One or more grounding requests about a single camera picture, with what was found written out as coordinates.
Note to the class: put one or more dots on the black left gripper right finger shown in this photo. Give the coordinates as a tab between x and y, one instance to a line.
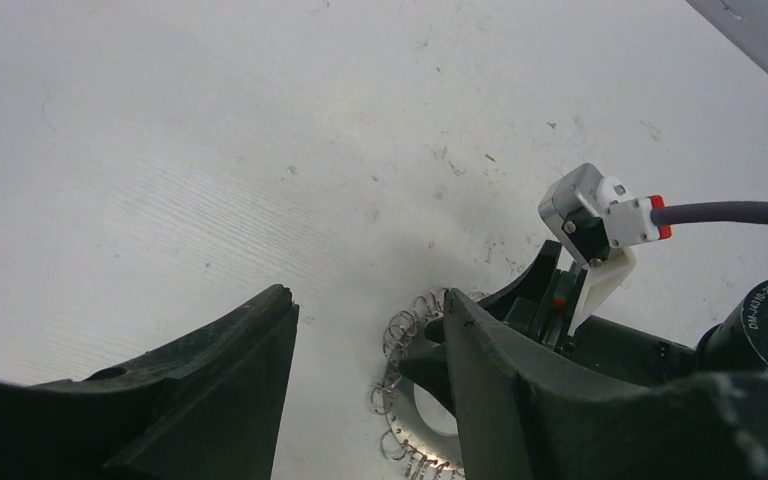
728	439

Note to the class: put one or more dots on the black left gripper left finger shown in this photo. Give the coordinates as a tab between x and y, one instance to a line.
207	405

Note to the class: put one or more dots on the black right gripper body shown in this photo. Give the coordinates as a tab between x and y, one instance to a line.
508	355

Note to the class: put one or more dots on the metal ring disc with keyrings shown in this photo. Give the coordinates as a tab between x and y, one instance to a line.
421	450

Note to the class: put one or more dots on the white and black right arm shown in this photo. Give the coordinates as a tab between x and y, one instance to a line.
739	344

